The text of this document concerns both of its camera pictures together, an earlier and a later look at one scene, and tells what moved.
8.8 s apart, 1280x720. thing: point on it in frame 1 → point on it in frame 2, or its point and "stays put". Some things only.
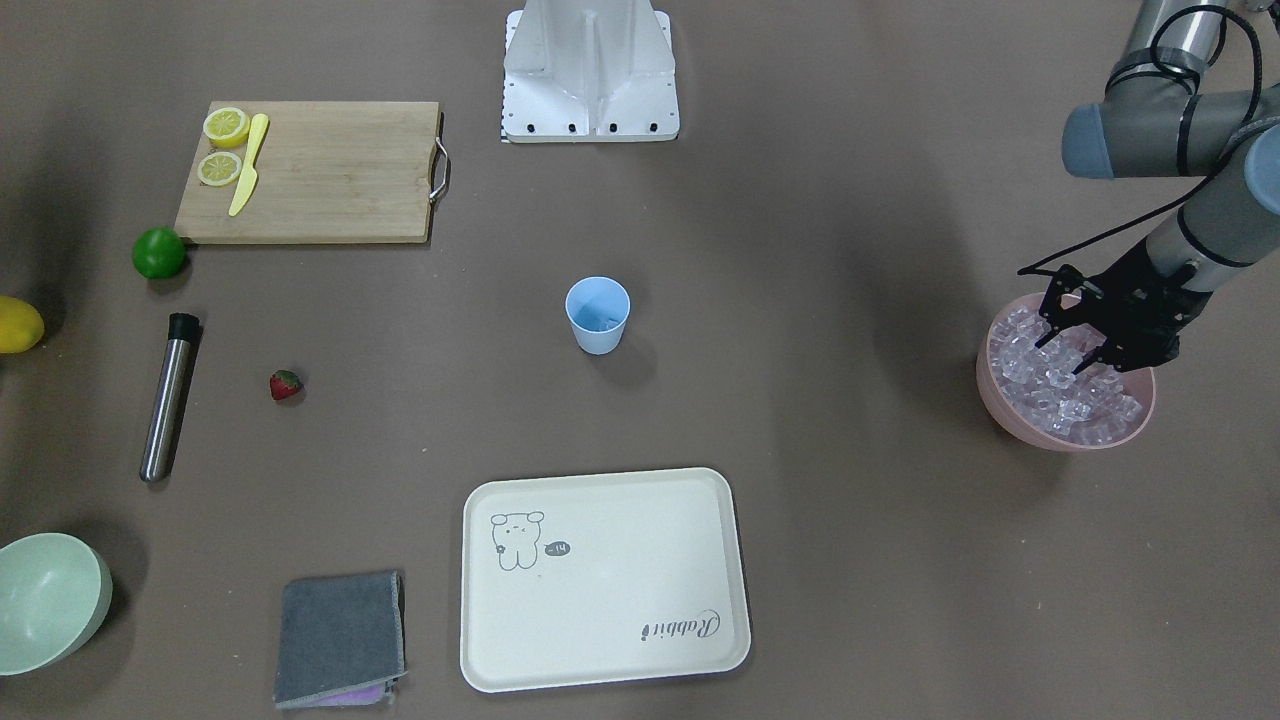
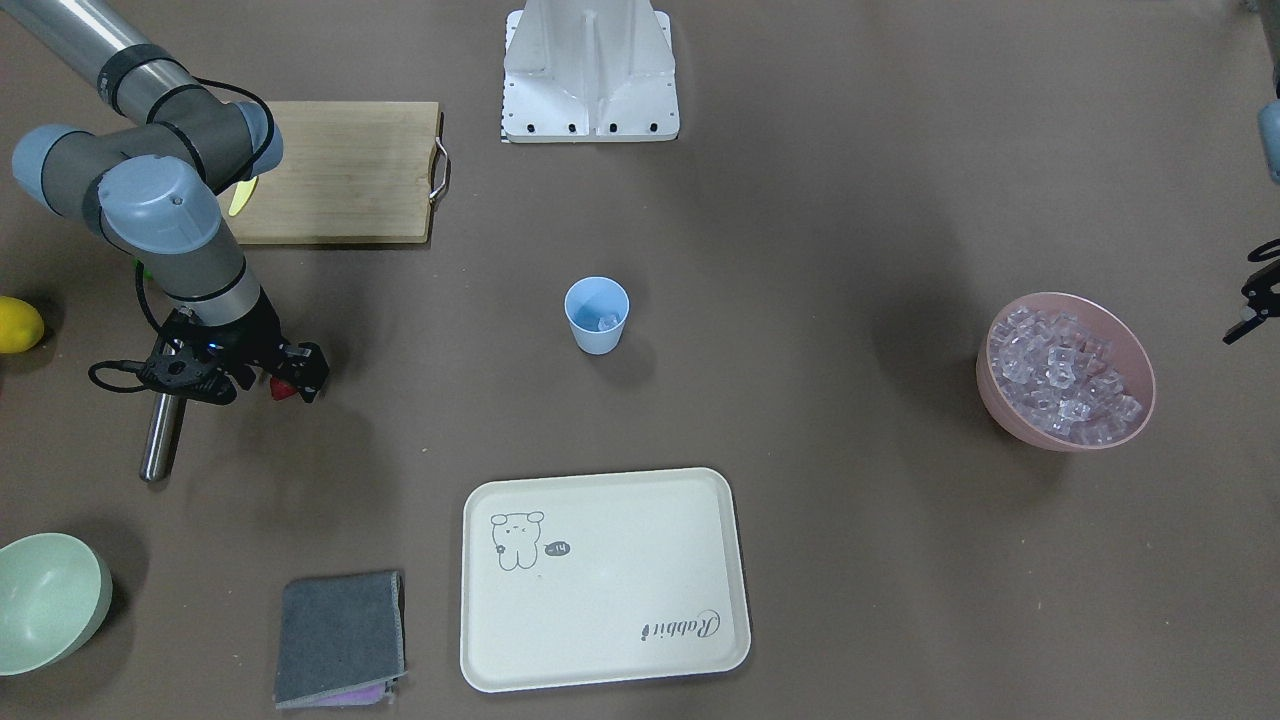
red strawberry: [285, 384] stays put
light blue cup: [598, 307] stays put
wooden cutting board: [341, 172] stays put
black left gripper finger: [1117, 350] → [1241, 328]
